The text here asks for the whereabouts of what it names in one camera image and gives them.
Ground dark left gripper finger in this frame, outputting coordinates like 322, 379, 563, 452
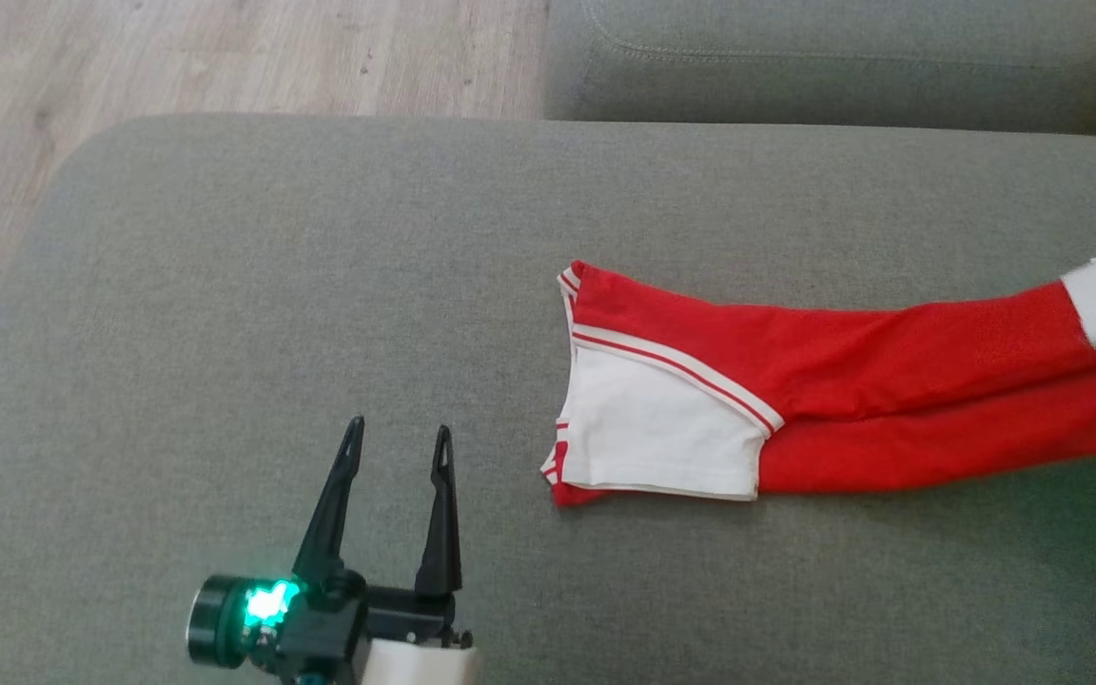
293, 416, 366, 588
414, 425, 464, 597

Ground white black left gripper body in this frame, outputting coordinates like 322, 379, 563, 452
358, 583, 484, 685

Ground red and white trousers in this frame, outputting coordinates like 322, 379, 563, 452
540, 255, 1096, 507

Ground grey sofa seat cushion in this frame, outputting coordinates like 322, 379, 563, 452
0, 114, 1096, 685

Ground grey sofa back cushion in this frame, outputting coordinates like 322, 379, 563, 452
545, 0, 1096, 136

